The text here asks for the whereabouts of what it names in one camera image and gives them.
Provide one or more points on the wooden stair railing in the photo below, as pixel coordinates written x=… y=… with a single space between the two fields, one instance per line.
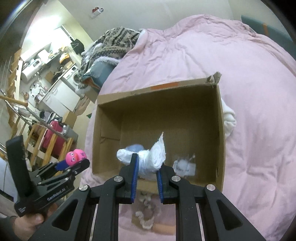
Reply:
x=25 y=109

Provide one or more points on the pink round plush toy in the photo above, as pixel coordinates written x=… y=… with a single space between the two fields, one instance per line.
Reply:
x=75 y=157

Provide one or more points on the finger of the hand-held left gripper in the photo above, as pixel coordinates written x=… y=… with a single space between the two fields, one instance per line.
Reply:
x=76 y=168
x=61 y=165

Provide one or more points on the white plastic bag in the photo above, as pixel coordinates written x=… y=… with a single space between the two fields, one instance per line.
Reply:
x=150 y=157

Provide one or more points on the white kitchen cabinet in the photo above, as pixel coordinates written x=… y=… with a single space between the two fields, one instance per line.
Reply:
x=60 y=95

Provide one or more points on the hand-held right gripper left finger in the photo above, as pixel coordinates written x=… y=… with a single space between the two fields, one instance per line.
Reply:
x=134 y=178

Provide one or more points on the light blue soft ball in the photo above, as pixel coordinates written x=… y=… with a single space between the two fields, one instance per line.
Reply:
x=135 y=147

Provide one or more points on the patterned knit blanket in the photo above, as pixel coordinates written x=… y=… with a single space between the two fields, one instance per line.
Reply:
x=113 y=44

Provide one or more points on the white wall switch box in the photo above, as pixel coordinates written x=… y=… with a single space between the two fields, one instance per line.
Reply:
x=96 y=12

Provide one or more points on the clear plastic packet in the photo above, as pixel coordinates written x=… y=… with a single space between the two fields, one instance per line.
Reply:
x=185 y=166

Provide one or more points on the white washing machine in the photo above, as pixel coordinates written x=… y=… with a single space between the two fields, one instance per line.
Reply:
x=72 y=77

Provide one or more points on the teal headboard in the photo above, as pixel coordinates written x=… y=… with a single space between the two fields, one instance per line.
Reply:
x=275 y=30

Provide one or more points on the white crumpled cloth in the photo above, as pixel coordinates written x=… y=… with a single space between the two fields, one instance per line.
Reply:
x=229 y=118

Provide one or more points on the pink duvet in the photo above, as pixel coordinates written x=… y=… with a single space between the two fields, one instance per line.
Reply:
x=242 y=81

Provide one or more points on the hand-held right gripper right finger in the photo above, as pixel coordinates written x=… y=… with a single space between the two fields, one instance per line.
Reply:
x=159 y=185

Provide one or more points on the brown cardboard box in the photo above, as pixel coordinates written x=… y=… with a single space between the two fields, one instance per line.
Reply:
x=161 y=120

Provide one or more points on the red suitcase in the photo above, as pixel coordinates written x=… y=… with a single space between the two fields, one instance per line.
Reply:
x=52 y=139

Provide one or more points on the person's left hand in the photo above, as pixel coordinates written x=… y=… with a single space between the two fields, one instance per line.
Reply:
x=31 y=222

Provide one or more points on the white water heater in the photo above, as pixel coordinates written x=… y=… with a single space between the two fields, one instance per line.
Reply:
x=29 y=73

